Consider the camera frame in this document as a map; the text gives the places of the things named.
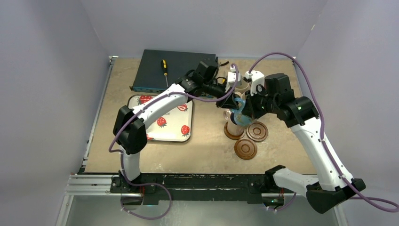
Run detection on wooden coaster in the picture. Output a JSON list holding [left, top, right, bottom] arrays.
[[234, 138, 257, 160], [246, 121, 269, 142], [224, 122, 246, 140]]

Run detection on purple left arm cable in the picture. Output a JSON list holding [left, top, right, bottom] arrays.
[[108, 63, 240, 188]]

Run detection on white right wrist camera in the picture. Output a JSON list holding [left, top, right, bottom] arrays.
[[244, 70, 265, 96]]

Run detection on blue butterfly mug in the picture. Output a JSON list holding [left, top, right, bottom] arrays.
[[230, 97, 255, 127]]

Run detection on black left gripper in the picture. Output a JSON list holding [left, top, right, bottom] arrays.
[[203, 80, 239, 110]]

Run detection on black yellow long screwdriver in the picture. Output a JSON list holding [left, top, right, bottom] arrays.
[[160, 59, 169, 87]]

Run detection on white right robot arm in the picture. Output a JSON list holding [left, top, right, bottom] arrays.
[[241, 71, 366, 214]]

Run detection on wooden coaster front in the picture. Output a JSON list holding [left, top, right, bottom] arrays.
[[234, 138, 257, 160]]

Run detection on white strawberry tray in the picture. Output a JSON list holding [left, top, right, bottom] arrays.
[[146, 101, 193, 142]]

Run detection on dark network switch box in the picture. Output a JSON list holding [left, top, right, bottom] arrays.
[[130, 49, 216, 94]]

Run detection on cream floral mug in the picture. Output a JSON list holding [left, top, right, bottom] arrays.
[[235, 80, 250, 93]]

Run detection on purple interior mug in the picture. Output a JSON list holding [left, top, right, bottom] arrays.
[[223, 110, 244, 140]]

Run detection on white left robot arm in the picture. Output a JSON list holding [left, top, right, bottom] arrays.
[[109, 61, 241, 193]]

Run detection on black handled pliers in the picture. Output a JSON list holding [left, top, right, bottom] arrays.
[[215, 58, 230, 68]]

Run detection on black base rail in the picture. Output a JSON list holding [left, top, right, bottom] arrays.
[[110, 172, 293, 208]]

